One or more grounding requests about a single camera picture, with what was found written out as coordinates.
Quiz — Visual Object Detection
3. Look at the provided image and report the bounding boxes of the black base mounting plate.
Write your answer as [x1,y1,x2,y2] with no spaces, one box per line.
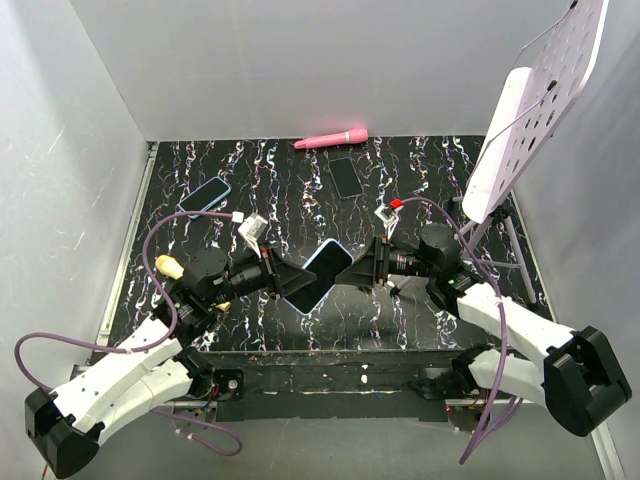
[178,350,489,429]

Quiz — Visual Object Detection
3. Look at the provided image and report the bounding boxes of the pink microphone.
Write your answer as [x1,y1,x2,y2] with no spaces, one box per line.
[294,128,369,150]

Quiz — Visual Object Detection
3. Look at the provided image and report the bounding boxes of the aluminium frame rail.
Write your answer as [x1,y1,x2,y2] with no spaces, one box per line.
[42,142,201,480]

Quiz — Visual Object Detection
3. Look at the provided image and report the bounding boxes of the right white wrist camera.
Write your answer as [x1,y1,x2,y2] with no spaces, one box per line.
[374,199,404,240]

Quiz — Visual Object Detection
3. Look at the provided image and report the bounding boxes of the purple cable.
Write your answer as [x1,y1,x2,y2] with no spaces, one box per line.
[13,210,244,456]
[399,197,524,465]

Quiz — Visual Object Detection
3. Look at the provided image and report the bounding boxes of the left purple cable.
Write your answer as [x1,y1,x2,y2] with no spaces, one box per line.
[13,210,244,456]

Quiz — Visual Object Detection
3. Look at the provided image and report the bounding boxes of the beige wooden toy piece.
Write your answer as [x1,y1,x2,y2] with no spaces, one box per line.
[155,255,231,312]

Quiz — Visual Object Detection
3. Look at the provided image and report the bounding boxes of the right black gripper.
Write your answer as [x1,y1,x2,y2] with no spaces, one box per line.
[334,233,437,287]

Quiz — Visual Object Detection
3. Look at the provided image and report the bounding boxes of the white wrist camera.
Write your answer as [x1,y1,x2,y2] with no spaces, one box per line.
[231,211,268,256]
[374,199,404,240]

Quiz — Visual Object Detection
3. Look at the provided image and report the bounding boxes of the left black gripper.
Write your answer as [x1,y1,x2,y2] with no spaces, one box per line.
[206,240,317,307]

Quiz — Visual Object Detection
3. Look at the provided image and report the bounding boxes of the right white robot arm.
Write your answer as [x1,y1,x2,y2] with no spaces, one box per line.
[335,223,632,437]

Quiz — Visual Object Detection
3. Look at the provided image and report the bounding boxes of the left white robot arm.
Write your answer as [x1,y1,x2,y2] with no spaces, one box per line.
[25,246,316,479]

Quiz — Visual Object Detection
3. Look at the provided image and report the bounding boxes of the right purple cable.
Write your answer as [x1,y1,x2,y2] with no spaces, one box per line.
[399,197,524,465]

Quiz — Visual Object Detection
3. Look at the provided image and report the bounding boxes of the blue cased phone on table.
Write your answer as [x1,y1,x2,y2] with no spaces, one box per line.
[178,177,231,211]

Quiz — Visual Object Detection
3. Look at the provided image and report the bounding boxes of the black phone on table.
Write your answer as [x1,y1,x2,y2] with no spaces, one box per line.
[329,158,363,199]

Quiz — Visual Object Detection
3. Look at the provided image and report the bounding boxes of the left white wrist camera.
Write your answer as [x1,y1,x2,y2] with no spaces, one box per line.
[231,211,268,256]

